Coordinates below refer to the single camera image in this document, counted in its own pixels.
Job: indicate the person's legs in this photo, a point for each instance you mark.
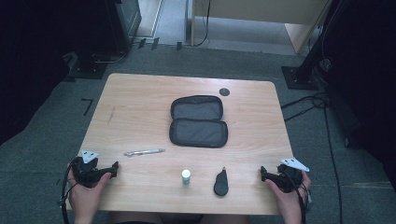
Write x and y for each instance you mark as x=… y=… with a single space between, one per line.
x=177 y=218

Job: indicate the clear silver pen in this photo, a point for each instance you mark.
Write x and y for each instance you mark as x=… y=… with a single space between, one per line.
x=144 y=152

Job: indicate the black metal stand with base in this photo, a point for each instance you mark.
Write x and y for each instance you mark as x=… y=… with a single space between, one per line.
x=306 y=65

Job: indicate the dark grey zip pencil case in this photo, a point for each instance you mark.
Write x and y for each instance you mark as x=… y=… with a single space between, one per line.
x=198 y=121

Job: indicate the black round table grommet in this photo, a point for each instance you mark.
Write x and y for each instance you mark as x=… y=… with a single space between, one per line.
x=224 y=91

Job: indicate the person's right hand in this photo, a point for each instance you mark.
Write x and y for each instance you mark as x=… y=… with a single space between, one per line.
x=289 y=202

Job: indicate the light wooden furniture panel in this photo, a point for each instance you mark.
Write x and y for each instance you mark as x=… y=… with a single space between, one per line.
x=264 y=12

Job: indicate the dark curtain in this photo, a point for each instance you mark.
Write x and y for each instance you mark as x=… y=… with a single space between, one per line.
x=28 y=62
x=370 y=93

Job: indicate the white glue stick green label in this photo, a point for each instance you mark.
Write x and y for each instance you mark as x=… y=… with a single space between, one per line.
x=186 y=177

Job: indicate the person's left hand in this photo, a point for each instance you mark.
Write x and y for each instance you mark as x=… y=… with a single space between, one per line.
x=87 y=199

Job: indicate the black cabinet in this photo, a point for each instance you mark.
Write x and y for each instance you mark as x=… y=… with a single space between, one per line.
x=106 y=28

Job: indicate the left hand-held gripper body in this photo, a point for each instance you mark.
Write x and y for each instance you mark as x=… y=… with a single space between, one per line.
x=84 y=169

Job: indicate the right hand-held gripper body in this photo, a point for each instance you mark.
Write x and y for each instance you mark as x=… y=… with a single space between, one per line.
x=289 y=177

